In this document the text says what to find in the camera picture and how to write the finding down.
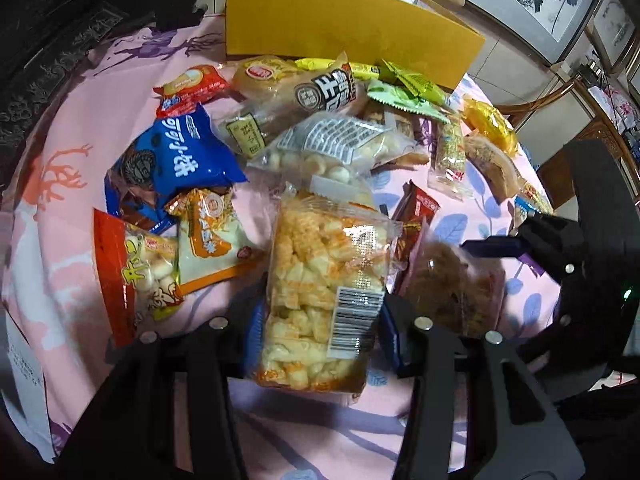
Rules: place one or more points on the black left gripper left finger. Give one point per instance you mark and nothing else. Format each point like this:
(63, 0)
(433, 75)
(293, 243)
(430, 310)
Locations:
(127, 430)

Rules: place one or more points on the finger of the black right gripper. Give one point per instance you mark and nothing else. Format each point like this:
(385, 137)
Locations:
(495, 247)

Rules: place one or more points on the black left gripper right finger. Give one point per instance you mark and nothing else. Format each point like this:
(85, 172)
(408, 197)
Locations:
(514, 431)

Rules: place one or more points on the orange puffed snack bag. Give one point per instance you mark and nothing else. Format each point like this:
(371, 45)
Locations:
(326, 286)

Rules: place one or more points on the brown meat floss packet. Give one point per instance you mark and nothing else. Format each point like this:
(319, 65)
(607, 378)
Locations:
(454, 289)

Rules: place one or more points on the brown bread packet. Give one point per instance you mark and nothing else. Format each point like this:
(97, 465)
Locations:
(497, 168)

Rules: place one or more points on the rice crispy bar packet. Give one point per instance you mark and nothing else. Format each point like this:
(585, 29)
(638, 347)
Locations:
(448, 161)

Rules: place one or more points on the wooden chair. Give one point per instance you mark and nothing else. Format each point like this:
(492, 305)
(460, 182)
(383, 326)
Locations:
(567, 114)

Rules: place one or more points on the red brown chocolate bar packet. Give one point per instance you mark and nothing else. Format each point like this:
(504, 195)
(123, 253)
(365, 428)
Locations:
(415, 210)

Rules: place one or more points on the yellow cake packet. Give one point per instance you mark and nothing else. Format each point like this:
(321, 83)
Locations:
(490, 123)

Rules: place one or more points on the red orange snack bag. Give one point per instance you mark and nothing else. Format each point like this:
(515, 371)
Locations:
(138, 276)

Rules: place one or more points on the lime green snack packet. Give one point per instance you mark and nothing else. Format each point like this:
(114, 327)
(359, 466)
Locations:
(417, 84)

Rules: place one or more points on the clear bag small round biscuits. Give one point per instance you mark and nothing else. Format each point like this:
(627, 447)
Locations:
(338, 147)

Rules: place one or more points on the orange white triangle snack packet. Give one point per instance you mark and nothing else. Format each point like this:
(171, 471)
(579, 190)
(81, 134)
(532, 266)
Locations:
(212, 243)

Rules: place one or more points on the yellow long snack bar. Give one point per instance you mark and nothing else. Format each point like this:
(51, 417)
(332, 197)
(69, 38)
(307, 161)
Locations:
(359, 70)

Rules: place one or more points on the round bread yellow label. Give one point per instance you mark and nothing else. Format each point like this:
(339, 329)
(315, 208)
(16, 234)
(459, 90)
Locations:
(278, 95)

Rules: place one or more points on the blue cookie snack bag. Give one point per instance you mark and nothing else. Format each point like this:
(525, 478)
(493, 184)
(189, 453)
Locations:
(174, 155)

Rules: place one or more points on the yellow cardboard box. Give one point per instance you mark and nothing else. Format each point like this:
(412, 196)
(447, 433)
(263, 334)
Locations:
(420, 35)

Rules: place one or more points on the red round cake packet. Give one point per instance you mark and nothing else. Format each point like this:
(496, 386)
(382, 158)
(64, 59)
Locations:
(196, 85)

